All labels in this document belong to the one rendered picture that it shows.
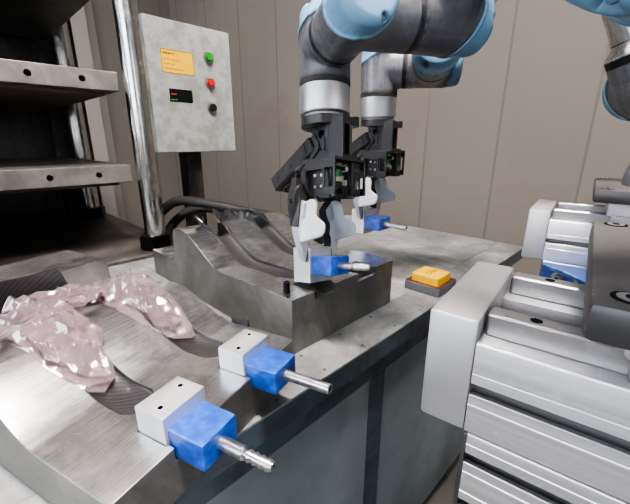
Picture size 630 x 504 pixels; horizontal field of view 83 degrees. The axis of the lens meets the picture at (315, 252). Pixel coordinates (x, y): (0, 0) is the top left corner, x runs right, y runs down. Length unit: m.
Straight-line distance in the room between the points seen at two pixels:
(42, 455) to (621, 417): 0.42
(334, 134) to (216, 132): 0.93
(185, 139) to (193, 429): 1.12
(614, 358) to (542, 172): 2.00
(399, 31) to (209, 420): 0.46
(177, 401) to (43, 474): 0.12
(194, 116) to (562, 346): 1.28
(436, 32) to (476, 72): 1.81
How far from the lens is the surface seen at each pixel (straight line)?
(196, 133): 1.39
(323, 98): 0.54
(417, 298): 0.77
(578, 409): 0.28
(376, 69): 0.80
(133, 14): 1.22
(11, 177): 1.17
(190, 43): 1.42
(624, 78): 0.88
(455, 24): 0.54
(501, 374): 0.28
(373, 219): 0.81
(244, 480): 0.59
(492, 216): 2.31
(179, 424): 0.37
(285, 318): 0.54
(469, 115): 2.32
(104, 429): 0.42
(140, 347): 0.50
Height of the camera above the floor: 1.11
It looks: 17 degrees down
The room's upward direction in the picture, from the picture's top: straight up
